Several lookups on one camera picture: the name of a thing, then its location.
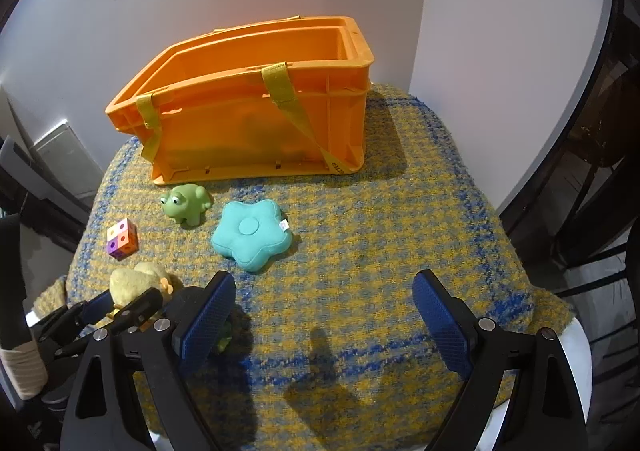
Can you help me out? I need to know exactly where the small yellow plush chick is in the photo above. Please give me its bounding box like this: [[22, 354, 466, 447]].
[[107, 261, 183, 319]]

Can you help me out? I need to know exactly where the colourful block cube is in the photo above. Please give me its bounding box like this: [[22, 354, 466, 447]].
[[106, 217, 139, 261]]

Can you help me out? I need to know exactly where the green rubber frog toy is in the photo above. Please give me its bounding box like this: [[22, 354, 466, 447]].
[[160, 184, 213, 227]]

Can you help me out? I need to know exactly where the teal star plush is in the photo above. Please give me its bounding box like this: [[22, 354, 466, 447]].
[[210, 199, 293, 272]]

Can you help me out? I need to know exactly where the black grey stand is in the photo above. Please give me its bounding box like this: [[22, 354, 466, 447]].
[[1, 136, 90, 252]]

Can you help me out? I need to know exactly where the black chair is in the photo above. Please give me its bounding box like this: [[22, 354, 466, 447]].
[[558, 222, 639, 385]]

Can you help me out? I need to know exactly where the yellow blue woven blanket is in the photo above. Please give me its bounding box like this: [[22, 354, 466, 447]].
[[35, 84, 573, 450]]

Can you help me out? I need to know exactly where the orange plastic storage crate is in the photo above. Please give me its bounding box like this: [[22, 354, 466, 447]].
[[105, 16, 374, 186]]

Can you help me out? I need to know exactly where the white wall panel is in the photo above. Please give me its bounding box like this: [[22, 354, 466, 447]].
[[32, 120, 103, 198]]

